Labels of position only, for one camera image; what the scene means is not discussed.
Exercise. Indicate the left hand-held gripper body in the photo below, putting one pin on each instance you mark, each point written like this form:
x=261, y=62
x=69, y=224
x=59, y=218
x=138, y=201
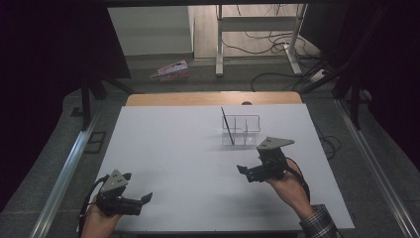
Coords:
x=114, y=195

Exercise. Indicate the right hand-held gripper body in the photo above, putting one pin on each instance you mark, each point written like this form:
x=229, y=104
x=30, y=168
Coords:
x=272, y=158

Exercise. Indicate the clear plastic pen organizer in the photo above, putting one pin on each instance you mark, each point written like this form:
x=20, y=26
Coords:
x=246, y=130

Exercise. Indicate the black pen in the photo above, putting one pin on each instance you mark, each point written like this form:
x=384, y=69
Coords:
x=228, y=127

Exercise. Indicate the person's left hand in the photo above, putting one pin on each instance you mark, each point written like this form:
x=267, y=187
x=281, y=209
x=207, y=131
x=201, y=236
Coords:
x=99, y=224

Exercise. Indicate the person's right hand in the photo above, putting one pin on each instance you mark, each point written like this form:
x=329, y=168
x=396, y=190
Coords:
x=294, y=191

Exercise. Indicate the wooden table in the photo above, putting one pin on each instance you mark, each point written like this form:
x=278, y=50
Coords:
x=198, y=98

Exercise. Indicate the black metal stand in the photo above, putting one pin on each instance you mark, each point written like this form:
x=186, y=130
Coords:
x=86, y=99
x=355, y=99

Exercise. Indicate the white power strip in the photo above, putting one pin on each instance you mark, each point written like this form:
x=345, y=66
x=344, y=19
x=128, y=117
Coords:
x=317, y=75

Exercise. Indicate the pink packet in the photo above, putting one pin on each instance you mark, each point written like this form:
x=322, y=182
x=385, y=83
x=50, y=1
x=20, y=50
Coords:
x=171, y=71

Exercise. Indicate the black curtain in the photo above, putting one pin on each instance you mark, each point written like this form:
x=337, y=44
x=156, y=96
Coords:
x=389, y=66
x=49, y=66

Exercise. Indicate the white cabinet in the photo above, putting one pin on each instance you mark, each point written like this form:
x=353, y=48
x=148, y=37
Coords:
x=150, y=29

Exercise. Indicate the black rectangular floor frame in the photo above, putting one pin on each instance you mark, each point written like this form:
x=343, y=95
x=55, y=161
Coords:
x=95, y=142

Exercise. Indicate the aluminium rail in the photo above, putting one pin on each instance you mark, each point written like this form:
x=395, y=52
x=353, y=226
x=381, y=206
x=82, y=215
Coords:
x=376, y=172
x=66, y=175

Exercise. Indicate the white metal desk frame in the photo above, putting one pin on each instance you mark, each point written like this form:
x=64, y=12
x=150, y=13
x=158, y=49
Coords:
x=257, y=23

